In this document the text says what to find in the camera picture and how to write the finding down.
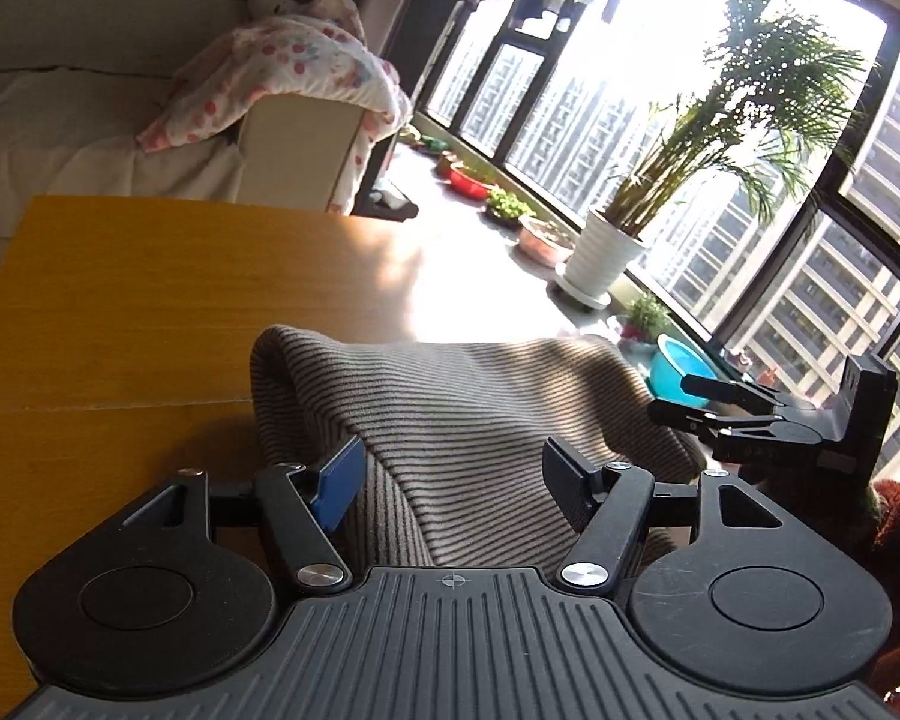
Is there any brown striped knit garment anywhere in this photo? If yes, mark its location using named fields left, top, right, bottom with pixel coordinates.
left=249, top=324, right=710, bottom=572

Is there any pink floral blanket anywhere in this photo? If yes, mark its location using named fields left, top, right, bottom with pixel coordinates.
left=136, top=0, right=414, bottom=215

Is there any tall palm plant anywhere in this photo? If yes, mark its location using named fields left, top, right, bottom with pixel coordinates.
left=606, top=0, right=882, bottom=239

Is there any teal plastic basin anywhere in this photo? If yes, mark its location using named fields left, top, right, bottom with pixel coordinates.
left=647, top=334, right=722, bottom=410

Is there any green planter dish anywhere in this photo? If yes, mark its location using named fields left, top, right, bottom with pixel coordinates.
left=397, top=126, right=452, bottom=157

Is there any beige sofa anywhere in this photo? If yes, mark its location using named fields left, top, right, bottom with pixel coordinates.
left=0, top=0, right=370, bottom=302

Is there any black object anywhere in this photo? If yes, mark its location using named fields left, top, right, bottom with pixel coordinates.
left=365, top=190, right=421, bottom=224

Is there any red round planter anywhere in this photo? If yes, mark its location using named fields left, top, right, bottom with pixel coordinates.
left=448, top=163, right=497, bottom=201

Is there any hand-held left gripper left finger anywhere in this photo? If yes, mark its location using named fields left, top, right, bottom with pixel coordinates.
left=120, top=436, right=367, bottom=593

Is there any black window frame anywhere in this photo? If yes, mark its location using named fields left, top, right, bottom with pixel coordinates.
left=414, top=0, right=900, bottom=436

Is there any white ribbed plant pot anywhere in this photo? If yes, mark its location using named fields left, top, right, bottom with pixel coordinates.
left=562, top=208, right=647, bottom=295

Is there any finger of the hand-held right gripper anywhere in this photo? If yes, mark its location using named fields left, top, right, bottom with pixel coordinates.
left=680, top=373, right=797, bottom=416
left=648, top=400, right=827, bottom=465

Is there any copper round planter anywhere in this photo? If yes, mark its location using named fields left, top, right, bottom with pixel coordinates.
left=517, top=214, right=576, bottom=268

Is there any white plant saucer stand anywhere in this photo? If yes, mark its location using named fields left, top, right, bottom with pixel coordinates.
left=553, top=262, right=613, bottom=313

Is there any small green potted plant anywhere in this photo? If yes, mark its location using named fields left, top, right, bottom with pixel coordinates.
left=617, top=292, right=674, bottom=347

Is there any small leafy green planter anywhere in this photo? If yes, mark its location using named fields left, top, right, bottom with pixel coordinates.
left=484, top=186, right=535, bottom=227

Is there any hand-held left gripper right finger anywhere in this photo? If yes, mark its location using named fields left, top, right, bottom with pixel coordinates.
left=541, top=437, right=785, bottom=593

